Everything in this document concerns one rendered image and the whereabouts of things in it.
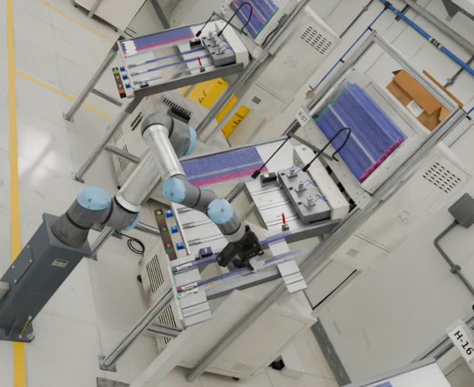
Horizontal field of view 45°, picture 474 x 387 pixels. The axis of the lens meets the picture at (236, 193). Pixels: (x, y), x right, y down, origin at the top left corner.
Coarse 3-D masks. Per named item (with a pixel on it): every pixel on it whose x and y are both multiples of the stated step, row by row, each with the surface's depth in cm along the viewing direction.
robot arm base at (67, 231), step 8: (64, 216) 225; (56, 224) 224; (64, 224) 223; (72, 224) 222; (56, 232) 223; (64, 232) 224; (72, 232) 223; (80, 232) 224; (88, 232) 229; (64, 240) 223; (72, 240) 224; (80, 240) 226
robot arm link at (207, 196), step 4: (200, 188) 189; (204, 188) 195; (204, 192) 189; (208, 192) 191; (212, 192) 194; (204, 196) 188; (208, 196) 189; (212, 196) 191; (216, 196) 191; (200, 200) 187; (204, 200) 188; (208, 200) 189; (212, 200) 188; (200, 204) 187; (204, 204) 188; (208, 204) 188; (192, 208) 188; (196, 208) 188; (200, 208) 189; (204, 208) 189; (204, 212) 190
